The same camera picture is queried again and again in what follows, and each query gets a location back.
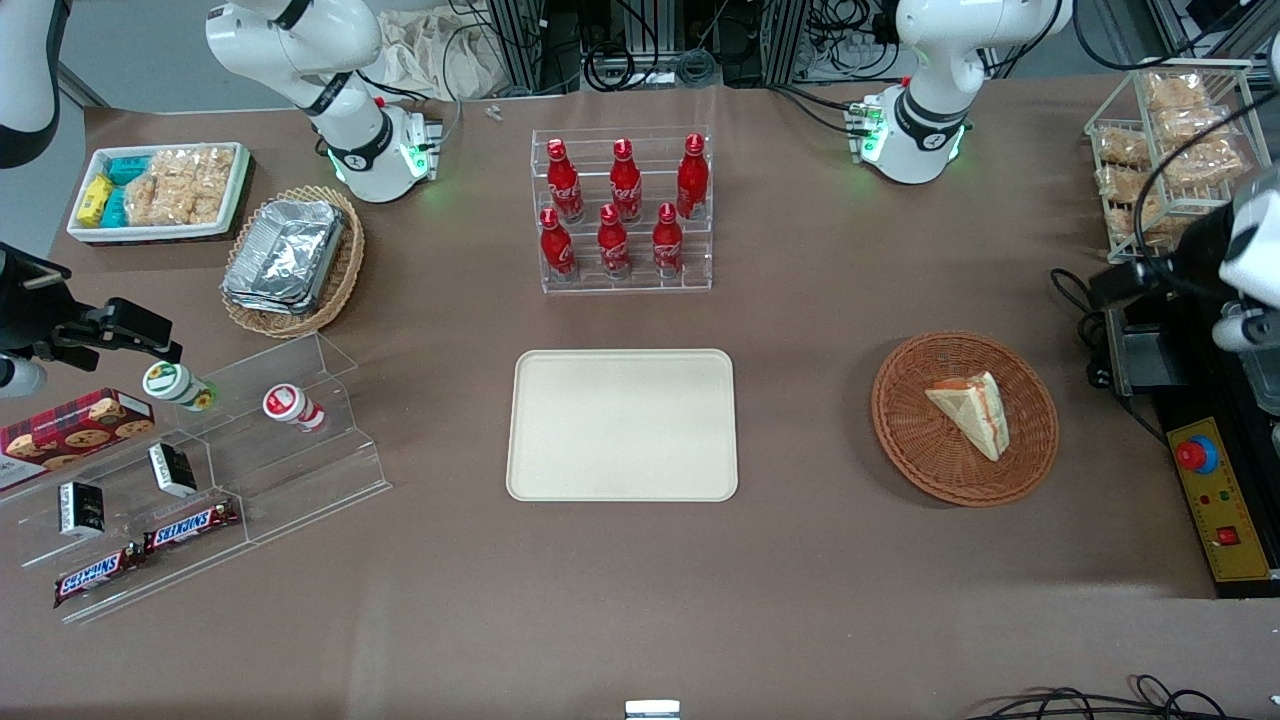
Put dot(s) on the stacked aluminium foil trays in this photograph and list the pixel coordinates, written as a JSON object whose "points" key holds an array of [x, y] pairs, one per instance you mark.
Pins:
{"points": [[285, 255]]}

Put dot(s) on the small white device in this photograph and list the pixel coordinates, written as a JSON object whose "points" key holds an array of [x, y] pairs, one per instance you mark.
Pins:
{"points": [[652, 710]]}

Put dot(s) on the red plaid cookie box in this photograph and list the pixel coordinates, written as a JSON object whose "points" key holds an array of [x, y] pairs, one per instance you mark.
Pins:
{"points": [[70, 430]]}

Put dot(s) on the snickers chocolate bar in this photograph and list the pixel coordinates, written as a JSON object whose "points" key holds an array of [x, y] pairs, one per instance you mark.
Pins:
{"points": [[95, 577], [190, 527]]}

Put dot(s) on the oval light wicker basket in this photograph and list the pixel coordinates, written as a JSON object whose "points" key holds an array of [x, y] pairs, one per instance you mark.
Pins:
{"points": [[345, 270]]}

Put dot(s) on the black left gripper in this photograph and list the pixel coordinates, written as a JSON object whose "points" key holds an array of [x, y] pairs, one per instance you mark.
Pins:
{"points": [[1188, 254]]}

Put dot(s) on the round brown wicker basket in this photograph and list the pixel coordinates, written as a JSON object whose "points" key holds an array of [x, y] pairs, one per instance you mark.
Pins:
{"points": [[915, 440]]}

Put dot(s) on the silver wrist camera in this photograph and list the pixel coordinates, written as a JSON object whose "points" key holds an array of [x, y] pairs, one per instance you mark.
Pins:
{"points": [[1240, 330], [18, 378]]}

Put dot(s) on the triangular sandwich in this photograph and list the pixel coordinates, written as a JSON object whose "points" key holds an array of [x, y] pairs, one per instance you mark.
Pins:
{"points": [[970, 410]]}

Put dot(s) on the red cola bottle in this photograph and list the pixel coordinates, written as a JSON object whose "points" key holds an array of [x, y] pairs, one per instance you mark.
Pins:
{"points": [[667, 245], [557, 250], [692, 185], [626, 190], [564, 190], [613, 245]]}

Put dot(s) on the yellow snack packet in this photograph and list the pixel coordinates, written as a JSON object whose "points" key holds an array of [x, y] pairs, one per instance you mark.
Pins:
{"points": [[95, 198]]}

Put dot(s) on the small black white box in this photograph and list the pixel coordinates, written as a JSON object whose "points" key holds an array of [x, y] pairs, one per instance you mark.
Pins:
{"points": [[173, 470], [82, 510]]}

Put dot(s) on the white rectangular snack tray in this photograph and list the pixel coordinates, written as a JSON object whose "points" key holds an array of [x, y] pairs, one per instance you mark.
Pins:
{"points": [[150, 232]]}

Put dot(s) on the red lid yogurt cup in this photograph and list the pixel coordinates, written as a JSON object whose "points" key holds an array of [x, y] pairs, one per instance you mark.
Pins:
{"points": [[290, 405]]}

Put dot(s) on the black equipment stand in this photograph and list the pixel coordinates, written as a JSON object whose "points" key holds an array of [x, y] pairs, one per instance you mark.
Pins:
{"points": [[1260, 470]]}

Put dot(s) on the green lid yogurt cup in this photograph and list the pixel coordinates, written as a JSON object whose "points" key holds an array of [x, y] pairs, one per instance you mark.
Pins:
{"points": [[175, 385]]}

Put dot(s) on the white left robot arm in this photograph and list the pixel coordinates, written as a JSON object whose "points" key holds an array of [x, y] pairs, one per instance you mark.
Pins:
{"points": [[925, 120]]}

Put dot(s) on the clear bag of rice crackers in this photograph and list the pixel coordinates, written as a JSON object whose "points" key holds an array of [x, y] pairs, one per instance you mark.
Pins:
{"points": [[180, 185]]}

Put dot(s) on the beige rectangular tray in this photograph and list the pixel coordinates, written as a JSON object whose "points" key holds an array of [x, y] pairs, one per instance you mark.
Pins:
{"points": [[620, 425]]}

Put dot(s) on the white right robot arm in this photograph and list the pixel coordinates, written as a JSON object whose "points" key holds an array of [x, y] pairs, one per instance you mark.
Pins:
{"points": [[355, 150]]}

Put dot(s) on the clear acrylic stepped shelf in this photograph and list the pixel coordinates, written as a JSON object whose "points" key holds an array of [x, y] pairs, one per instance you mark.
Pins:
{"points": [[300, 480]]}

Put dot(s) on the grey metal box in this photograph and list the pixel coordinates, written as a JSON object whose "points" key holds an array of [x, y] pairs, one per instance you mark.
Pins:
{"points": [[1150, 355]]}

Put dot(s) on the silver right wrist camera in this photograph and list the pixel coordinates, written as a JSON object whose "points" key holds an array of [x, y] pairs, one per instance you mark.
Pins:
{"points": [[18, 378]]}

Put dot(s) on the clear plastic container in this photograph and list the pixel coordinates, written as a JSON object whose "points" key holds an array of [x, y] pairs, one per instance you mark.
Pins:
{"points": [[1262, 385]]}

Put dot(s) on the teal snack packet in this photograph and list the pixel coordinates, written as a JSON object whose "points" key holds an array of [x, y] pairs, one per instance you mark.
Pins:
{"points": [[128, 168], [115, 208]]}

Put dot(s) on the yellow emergency stop panel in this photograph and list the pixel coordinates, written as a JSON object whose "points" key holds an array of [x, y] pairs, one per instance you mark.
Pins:
{"points": [[1225, 510]]}

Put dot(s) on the clear acrylic bottle rack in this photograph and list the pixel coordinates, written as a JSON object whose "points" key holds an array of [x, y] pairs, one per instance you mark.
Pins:
{"points": [[590, 285]]}

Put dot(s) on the crumpled beige cloth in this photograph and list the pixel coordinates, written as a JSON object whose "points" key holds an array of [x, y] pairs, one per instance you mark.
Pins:
{"points": [[440, 55]]}

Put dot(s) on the clear bagged fried snack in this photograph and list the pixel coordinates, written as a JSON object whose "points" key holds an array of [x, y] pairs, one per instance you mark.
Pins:
{"points": [[1125, 185], [1175, 92], [1122, 147], [1135, 225], [1200, 150]]}

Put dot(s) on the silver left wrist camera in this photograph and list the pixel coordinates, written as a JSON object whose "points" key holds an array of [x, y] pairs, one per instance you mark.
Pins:
{"points": [[1240, 330]]}

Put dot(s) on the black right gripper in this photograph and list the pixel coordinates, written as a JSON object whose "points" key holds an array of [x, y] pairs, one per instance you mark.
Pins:
{"points": [[22, 302]]}

